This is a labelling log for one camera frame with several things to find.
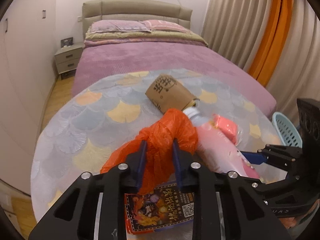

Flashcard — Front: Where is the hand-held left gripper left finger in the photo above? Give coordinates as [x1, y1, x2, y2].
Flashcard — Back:
[29, 140, 148, 240]

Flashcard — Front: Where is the white wardrobe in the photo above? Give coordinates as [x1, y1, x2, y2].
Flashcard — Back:
[0, 0, 60, 195]

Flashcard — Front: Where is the grey nightstand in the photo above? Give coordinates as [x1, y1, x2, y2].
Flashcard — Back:
[54, 42, 85, 80]

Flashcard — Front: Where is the orange plastic bag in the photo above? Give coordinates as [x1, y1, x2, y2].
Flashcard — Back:
[100, 108, 199, 195]

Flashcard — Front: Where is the pink pillow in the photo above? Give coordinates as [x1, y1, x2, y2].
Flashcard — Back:
[142, 19, 190, 33]

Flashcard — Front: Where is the pink wrapped packet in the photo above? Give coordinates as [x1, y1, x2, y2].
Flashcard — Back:
[211, 114, 244, 145]

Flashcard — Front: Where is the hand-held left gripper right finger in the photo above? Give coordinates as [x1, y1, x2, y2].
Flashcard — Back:
[173, 138, 292, 240]

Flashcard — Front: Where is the beige curtain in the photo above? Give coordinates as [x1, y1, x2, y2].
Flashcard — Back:
[200, 0, 278, 70]
[265, 0, 320, 120]

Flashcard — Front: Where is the folded beige quilt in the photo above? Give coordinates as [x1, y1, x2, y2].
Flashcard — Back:
[84, 29, 208, 47]

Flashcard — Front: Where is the brown paper cup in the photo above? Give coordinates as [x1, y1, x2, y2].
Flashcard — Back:
[145, 74, 200, 114]

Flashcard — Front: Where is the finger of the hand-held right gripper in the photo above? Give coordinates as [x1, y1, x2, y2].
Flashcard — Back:
[250, 177, 299, 203]
[240, 144, 303, 173]

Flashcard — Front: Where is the orange curtain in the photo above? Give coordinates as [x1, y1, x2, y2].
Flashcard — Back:
[246, 0, 294, 87]

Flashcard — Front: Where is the pink plastic bottle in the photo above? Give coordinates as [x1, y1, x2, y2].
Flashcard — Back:
[182, 107, 262, 180]

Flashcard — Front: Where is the lilac pillow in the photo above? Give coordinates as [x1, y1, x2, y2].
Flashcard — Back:
[90, 20, 152, 33]

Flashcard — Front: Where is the teal plastic basket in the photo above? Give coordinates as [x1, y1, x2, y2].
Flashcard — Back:
[271, 112, 303, 148]

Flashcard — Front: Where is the dark colourful printed box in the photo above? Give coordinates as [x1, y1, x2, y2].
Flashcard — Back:
[124, 180, 195, 235]

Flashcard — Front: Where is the beige padded headboard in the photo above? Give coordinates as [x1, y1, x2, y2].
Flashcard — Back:
[82, 0, 193, 34]

